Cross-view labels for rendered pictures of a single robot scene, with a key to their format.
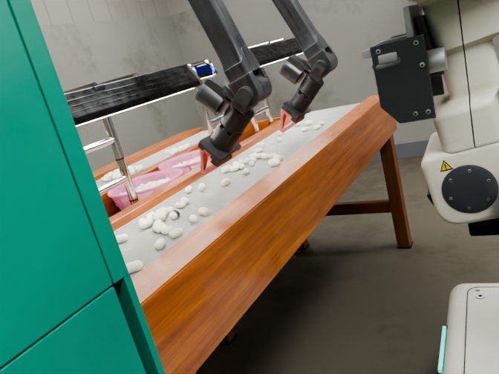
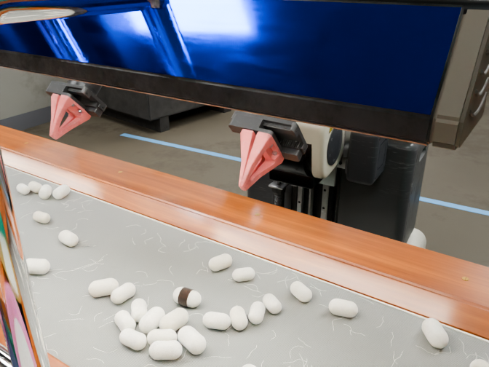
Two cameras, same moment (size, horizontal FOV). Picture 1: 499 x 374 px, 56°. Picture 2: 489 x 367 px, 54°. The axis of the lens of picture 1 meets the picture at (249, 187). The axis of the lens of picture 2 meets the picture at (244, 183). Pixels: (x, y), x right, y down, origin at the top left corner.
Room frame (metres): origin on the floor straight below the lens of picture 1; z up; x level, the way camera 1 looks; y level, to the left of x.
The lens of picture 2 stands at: (1.09, 0.69, 1.13)
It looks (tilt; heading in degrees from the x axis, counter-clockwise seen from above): 25 degrees down; 271
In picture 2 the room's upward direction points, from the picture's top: straight up
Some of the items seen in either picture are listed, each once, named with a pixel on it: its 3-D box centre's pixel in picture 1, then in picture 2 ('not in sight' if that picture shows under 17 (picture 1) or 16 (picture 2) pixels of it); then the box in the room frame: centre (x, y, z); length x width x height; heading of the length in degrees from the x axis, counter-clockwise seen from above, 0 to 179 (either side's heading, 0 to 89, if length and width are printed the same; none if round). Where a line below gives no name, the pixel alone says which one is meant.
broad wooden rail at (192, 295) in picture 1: (313, 176); (84, 202); (1.44, -0.21, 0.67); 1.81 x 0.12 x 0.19; 147
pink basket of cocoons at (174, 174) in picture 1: (149, 194); not in sight; (1.60, 0.35, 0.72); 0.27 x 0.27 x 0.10
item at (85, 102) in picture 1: (119, 95); (100, 31); (1.22, 0.26, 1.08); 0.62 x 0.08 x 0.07; 147
